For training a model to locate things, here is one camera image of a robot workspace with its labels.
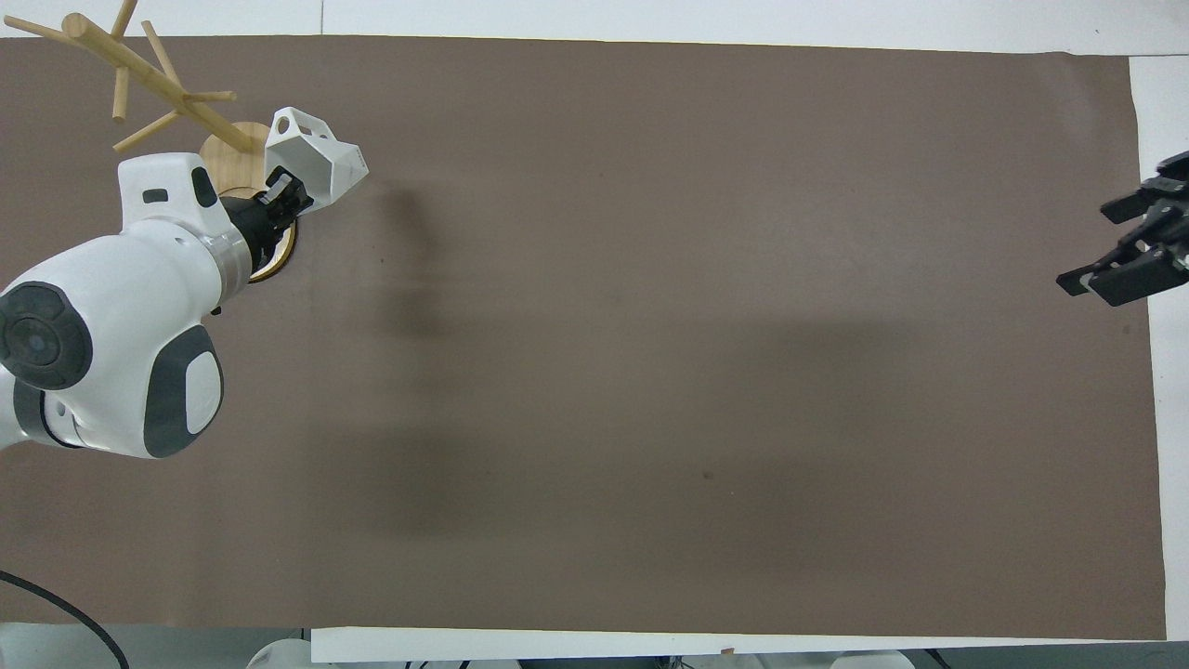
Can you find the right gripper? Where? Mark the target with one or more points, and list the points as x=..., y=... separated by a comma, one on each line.
x=1182, y=218

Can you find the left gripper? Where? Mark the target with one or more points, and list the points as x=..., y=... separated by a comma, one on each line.
x=249, y=221

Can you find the white faceted cup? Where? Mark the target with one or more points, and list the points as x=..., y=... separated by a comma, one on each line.
x=320, y=158

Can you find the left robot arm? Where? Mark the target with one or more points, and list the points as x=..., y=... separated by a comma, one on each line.
x=111, y=316

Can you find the wooden cup rack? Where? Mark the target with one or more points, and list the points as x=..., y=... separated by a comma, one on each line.
x=139, y=70

